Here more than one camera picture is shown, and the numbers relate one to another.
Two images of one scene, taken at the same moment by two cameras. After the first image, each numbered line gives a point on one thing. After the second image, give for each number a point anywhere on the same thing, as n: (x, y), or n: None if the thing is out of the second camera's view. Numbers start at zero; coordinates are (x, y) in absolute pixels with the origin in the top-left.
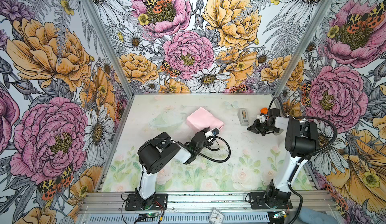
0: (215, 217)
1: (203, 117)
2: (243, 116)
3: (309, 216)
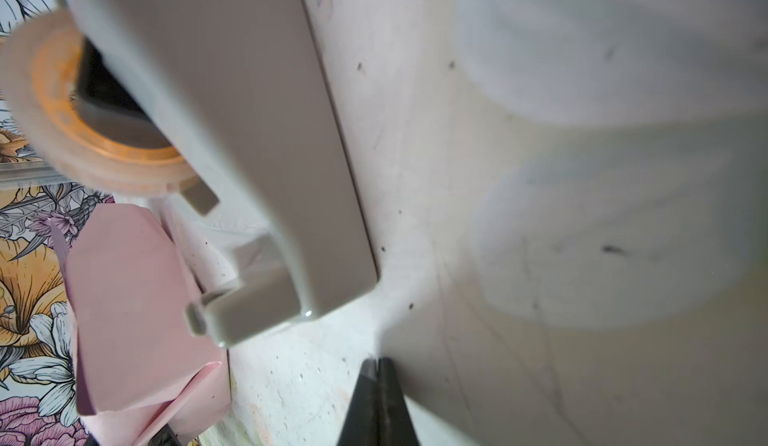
0: None
1: (142, 378)
2: (209, 79)
3: None
